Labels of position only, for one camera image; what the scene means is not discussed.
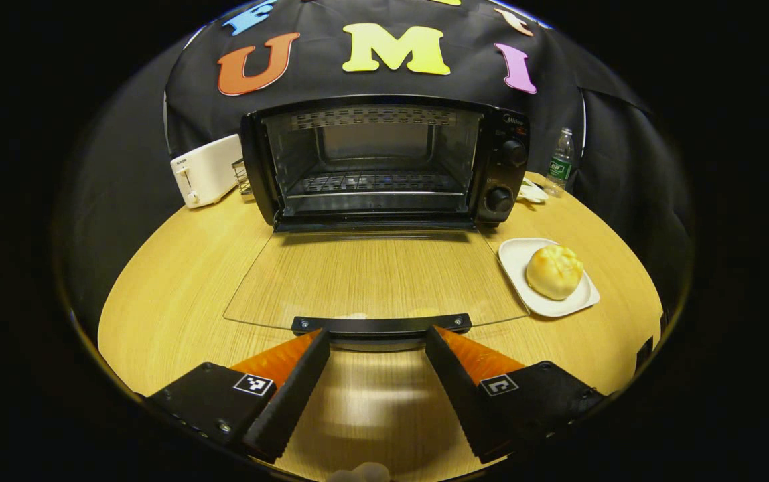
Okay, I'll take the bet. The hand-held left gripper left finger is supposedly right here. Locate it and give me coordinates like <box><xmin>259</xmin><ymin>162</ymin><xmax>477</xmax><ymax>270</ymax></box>
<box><xmin>146</xmin><ymin>327</ymin><xmax>332</xmax><ymax>464</ymax></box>

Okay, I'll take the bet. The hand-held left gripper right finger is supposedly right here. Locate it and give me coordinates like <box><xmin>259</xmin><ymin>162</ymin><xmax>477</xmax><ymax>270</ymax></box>
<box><xmin>424</xmin><ymin>325</ymin><xmax>606</xmax><ymax>465</ymax></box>

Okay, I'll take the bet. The golden bread bun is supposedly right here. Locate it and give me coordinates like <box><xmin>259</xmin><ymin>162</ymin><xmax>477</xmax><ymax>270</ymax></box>
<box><xmin>525</xmin><ymin>244</ymin><xmax>585</xmax><ymax>301</ymax></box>

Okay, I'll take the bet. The black electric oven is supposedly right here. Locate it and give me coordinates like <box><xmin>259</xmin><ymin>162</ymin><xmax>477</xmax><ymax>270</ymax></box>
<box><xmin>222</xmin><ymin>94</ymin><xmax>533</xmax><ymax>353</ymax></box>

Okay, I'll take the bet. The white rectangular plate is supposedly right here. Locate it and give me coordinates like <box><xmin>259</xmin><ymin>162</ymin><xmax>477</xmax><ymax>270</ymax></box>
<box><xmin>496</xmin><ymin>237</ymin><xmax>602</xmax><ymax>319</ymax></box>

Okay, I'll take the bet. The white divided seasoning dish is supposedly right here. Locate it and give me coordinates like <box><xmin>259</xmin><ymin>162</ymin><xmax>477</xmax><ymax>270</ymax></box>
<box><xmin>516</xmin><ymin>177</ymin><xmax>550</xmax><ymax>206</ymax></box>

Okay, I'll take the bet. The white toaster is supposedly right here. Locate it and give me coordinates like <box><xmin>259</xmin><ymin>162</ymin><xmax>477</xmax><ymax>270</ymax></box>
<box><xmin>169</xmin><ymin>134</ymin><xmax>244</xmax><ymax>210</ymax></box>

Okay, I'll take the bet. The clear plastic water bottle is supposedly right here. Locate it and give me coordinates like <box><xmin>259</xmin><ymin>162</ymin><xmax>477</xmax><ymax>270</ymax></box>
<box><xmin>543</xmin><ymin>127</ymin><xmax>577</xmax><ymax>199</ymax></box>

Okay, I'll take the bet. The black backdrop cloth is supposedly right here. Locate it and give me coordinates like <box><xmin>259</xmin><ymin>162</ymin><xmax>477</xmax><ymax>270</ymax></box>
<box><xmin>56</xmin><ymin>0</ymin><xmax>697</xmax><ymax>335</ymax></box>

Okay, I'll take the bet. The small wire basket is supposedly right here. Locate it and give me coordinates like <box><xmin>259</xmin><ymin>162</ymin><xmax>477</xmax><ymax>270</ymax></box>
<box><xmin>232</xmin><ymin>158</ymin><xmax>255</xmax><ymax>202</ymax></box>

